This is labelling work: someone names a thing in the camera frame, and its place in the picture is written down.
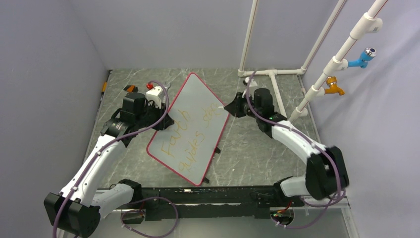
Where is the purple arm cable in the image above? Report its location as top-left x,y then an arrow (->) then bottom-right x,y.
245,71 -> 347,230
52,81 -> 179,238

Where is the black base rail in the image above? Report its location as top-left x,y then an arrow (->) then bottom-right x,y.
120,185 -> 303,221

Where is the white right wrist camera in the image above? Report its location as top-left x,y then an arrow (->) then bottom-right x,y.
242,77 -> 256,98

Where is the silver wrench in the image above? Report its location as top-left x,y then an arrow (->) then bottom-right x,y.
164,82 -> 171,90

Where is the orange faucet valve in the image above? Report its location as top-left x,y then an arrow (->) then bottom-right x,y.
324,76 -> 345,96

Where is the white PVC pipe frame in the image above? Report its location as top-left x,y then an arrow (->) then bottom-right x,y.
238,0 -> 386,121

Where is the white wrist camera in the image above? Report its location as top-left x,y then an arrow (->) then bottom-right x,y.
242,77 -> 256,98
146,83 -> 165,109

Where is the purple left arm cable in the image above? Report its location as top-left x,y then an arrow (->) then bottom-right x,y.
52,81 -> 179,238

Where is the orange black tool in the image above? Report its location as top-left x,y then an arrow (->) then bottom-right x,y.
123,85 -> 138,93

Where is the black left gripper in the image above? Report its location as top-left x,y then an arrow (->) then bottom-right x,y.
136,100 -> 173,131

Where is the red-framed whiteboard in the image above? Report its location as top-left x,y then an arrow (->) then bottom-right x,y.
146,72 -> 229,186

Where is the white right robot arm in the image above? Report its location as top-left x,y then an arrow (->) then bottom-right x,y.
224,88 -> 350,206

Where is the blue faucet valve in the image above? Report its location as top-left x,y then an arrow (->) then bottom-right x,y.
348,48 -> 377,68

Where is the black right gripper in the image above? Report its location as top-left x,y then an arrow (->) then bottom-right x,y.
225,91 -> 262,119

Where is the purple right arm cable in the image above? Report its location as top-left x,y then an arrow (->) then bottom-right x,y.
245,71 -> 347,230

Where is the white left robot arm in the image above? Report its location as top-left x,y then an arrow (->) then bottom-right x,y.
44,88 -> 174,238

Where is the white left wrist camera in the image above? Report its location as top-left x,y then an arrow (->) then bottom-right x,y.
146,83 -> 165,109

